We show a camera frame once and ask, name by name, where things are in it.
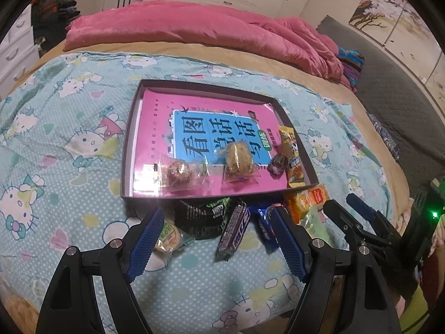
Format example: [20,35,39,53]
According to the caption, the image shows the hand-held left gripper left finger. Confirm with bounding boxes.
[35,206,165,334]

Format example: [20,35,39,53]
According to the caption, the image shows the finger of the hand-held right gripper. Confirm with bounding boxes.
[323,200,404,272]
[347,193,400,247]

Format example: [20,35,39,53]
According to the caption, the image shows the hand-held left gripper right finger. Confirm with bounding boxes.
[269,206,400,334]

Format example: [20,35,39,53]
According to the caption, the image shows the green label round cake packet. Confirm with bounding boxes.
[153,221,195,261]

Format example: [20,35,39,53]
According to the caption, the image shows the pale green snack packet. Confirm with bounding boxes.
[299,205,329,247]

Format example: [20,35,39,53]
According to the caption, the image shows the blue cookie packet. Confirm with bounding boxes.
[248,203,282,251]

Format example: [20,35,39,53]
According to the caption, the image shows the orange cracker packet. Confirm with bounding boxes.
[285,186,329,223]

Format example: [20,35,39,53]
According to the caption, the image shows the purple black chocolate bar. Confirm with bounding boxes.
[215,200,251,261]

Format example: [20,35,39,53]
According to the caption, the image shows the black snack packet green print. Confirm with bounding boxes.
[174,197,232,240]

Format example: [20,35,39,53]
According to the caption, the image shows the yellow drumstick snack packet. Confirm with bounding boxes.
[278,125,306,188]

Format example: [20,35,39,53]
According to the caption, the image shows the clear packet reddish pastry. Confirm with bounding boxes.
[158,158,211,195]

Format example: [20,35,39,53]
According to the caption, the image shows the dark cardboard box tray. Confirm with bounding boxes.
[120,79,320,202]

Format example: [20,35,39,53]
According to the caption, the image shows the dark brown candy packet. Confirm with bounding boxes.
[268,153,289,178]

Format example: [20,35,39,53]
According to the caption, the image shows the clear packet yellow pastry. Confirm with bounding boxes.
[214,139,261,183]

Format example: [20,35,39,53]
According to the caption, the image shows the dark patterned cloth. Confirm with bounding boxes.
[369,111,400,162]

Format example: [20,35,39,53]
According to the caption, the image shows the cartoon cat printed bedsheet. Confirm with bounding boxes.
[0,51,407,334]

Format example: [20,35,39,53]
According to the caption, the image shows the grey quilted headboard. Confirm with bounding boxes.
[318,14,445,181]

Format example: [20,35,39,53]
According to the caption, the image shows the pink and blue book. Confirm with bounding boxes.
[132,89,289,193]

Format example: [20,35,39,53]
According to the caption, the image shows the colourful folded cloth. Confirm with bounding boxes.
[335,45,365,93]

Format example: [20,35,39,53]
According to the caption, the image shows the brown fluffy rug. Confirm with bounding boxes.
[0,275,42,334]

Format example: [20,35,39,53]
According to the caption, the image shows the pink plush blanket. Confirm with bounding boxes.
[64,0,355,91]

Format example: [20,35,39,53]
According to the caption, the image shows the white drawer cabinet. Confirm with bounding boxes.
[0,5,40,93]

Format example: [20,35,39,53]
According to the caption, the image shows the pile of dark clothes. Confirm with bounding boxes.
[31,0,82,58]

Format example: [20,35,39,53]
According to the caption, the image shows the tree wall painting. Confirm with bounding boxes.
[349,0,445,93]

